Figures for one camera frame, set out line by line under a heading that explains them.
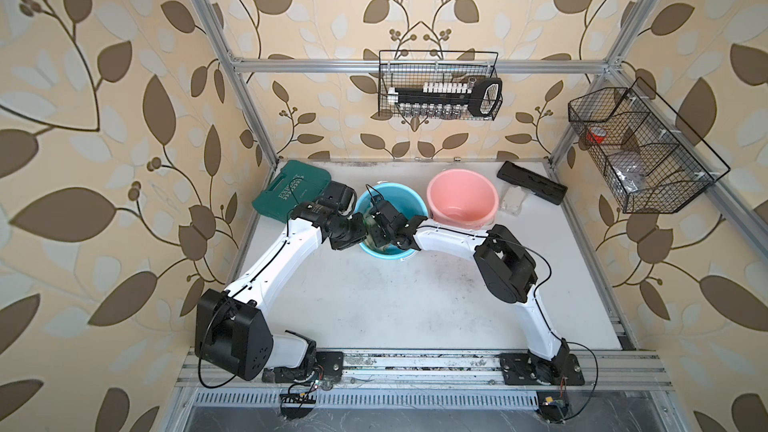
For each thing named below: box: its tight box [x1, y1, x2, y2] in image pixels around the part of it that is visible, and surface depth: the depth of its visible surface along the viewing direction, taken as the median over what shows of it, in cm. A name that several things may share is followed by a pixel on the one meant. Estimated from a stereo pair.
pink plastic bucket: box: [426, 168, 499, 230], surface depth 95 cm
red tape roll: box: [586, 126, 607, 144], surface depth 88 cm
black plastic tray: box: [497, 160, 568, 205], surface depth 114 cm
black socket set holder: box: [387, 77, 503, 118], surface depth 86 cm
